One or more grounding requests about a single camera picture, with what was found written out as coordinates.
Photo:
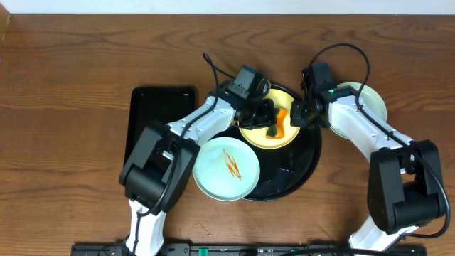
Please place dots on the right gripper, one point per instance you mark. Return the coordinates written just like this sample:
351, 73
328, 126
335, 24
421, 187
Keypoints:
300, 119

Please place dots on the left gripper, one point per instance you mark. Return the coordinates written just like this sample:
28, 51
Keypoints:
261, 114

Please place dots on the yellow plate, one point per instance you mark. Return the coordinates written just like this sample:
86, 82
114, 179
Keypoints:
257, 137

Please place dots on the orange green sponge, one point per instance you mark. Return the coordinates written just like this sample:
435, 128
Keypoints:
277, 130

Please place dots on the light blue plate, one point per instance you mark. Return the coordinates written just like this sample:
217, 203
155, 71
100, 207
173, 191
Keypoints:
226, 169
371, 98

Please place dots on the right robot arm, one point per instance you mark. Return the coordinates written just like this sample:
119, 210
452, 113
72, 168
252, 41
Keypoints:
405, 184

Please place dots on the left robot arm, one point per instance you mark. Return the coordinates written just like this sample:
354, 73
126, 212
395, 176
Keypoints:
158, 168

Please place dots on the round black tray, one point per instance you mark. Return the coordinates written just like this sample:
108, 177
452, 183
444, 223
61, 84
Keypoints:
282, 170

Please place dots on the black rectangular tray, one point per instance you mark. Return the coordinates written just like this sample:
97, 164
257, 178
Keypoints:
165, 104

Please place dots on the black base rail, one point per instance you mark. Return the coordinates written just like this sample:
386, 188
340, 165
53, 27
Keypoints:
182, 249

